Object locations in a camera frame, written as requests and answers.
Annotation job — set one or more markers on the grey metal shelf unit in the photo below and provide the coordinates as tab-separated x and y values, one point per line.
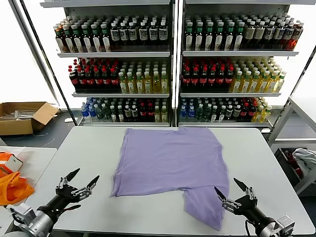
239	53
113	54

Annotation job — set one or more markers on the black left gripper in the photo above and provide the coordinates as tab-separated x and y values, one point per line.
64	195

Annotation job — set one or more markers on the orange cloth bag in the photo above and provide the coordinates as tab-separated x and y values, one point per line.
12	190

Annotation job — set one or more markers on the dark bottle grey label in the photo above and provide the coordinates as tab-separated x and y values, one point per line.
268	33
124	34
133	34
288	34
279	33
259	33
115	34
143	34
249	33
153	34
163	33

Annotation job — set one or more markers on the green-capped dark drink bottle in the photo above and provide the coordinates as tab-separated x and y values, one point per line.
67	39
209	37
189	37
199	37
238	37
95	39
219	37
86	39
76	39
229	37
105	39

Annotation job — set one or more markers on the black frame pole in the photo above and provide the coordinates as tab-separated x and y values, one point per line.
48	61
302	71

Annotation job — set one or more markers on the white-capped dark tea bottle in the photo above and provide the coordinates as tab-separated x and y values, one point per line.
120	114
237	112
222	114
229	113
134	113
127	113
113	114
214	114

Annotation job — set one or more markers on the white frame beam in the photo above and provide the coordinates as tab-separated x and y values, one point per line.
34	53

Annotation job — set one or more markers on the yellow juice bottle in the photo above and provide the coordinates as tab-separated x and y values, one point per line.
254	83
122	84
272	83
147	84
156	83
263	83
237	83
164	83
246	83
139	84
164	114
130	84
280	82
258	114
157	114
266	113

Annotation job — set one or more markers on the white metal rack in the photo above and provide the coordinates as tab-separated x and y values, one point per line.
281	121

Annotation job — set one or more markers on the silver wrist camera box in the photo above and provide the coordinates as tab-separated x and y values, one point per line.
22	216
286	223

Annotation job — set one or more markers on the black storage bin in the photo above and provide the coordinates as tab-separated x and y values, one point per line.
284	168

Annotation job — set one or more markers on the grey white crumpled cloth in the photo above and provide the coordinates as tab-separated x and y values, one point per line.
304	158

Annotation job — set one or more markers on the white side table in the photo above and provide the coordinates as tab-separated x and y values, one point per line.
37	158

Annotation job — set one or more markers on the orange drink bottle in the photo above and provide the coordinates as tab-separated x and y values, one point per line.
59	37

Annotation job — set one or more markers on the small white paper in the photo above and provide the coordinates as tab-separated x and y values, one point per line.
67	120

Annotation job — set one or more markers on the blue-label water bottle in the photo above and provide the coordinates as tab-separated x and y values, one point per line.
191	111
92	111
183	111
85	111

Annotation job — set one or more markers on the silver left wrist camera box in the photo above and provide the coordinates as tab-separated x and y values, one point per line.
22	216

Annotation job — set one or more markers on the purple t-shirt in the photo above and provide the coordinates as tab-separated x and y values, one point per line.
172	160

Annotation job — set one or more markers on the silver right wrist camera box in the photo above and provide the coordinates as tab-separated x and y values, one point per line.
286	223

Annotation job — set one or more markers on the red drink bottle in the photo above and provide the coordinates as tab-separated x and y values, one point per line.
297	35

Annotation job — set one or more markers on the green-label water bottle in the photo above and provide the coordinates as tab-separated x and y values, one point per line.
207	112
106	112
199	112
100	112

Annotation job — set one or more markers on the clear plastic packets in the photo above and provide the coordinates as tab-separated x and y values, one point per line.
17	114

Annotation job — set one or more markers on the open cardboard box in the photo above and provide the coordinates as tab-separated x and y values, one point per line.
14	127

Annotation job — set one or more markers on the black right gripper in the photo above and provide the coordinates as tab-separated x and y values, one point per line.
251	209

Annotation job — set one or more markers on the orange and white box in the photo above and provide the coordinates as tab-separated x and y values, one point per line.
10	164

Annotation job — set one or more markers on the red cloth item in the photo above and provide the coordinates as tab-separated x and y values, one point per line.
292	160

